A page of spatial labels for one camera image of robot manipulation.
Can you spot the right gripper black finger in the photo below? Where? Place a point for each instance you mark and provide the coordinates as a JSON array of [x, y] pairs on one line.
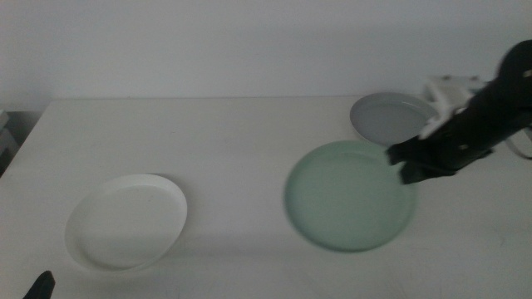
[[404, 153], [417, 172]]

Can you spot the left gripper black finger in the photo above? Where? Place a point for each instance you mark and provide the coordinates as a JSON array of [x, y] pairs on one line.
[[42, 286]]

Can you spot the grey shallow bowl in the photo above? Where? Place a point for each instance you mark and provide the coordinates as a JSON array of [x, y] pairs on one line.
[[386, 120]]

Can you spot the mint green shallow bowl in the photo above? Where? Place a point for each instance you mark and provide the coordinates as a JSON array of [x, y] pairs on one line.
[[345, 199]]

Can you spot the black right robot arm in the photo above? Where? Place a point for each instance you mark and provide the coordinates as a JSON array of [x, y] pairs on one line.
[[515, 83]]

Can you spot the white shallow bowl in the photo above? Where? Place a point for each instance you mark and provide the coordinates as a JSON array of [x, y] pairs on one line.
[[124, 224]]

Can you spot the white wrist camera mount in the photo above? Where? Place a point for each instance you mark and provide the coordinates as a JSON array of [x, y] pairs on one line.
[[446, 97]]

